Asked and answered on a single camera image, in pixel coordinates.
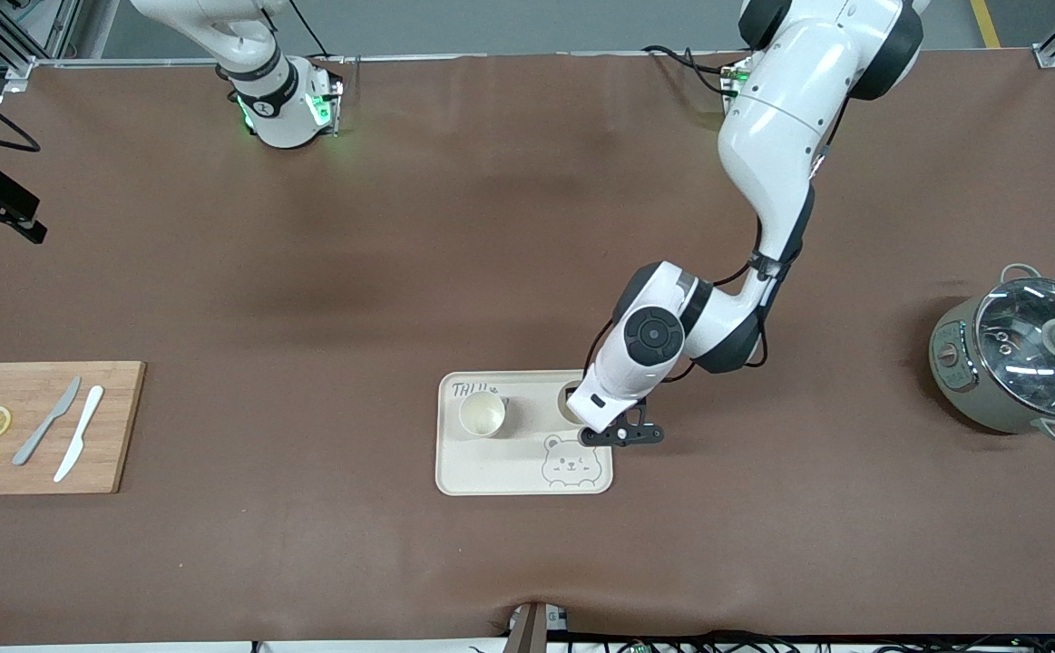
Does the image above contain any bamboo cutting board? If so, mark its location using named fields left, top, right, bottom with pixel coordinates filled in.
left=0, top=361, right=147, bottom=496

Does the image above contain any grey-green cooking pot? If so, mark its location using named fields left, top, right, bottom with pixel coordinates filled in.
left=929, top=263, right=1055, bottom=443

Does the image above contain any black left base cable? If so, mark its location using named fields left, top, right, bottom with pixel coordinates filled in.
left=643, top=44, right=741, bottom=96

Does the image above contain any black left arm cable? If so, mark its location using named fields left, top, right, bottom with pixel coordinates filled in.
left=581, top=254, right=771, bottom=384

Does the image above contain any black base cable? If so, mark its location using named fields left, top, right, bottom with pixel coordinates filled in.
left=643, top=44, right=741, bottom=96
left=289, top=0, right=333, bottom=63

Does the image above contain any aluminium frame with black bars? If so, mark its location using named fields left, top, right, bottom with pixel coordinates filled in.
left=0, top=0, right=83, bottom=78

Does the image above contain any grey plastic knife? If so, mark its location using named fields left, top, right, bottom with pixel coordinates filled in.
left=12, top=376, right=83, bottom=467

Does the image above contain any white plastic knife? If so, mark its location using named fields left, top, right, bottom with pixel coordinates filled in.
left=54, top=385, right=105, bottom=483

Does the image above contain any cream tray with bear print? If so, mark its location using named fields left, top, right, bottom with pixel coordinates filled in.
left=435, top=369, right=614, bottom=497

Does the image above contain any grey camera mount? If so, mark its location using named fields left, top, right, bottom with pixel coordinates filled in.
left=504, top=601, right=569, bottom=653

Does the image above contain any brown table cover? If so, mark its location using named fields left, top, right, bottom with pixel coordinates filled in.
left=0, top=50, right=1055, bottom=647

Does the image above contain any black right base cable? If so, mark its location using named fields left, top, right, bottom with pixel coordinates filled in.
left=289, top=0, right=333, bottom=63

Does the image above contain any glass pot lid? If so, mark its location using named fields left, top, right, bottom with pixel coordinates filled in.
left=976, top=278, right=1055, bottom=418

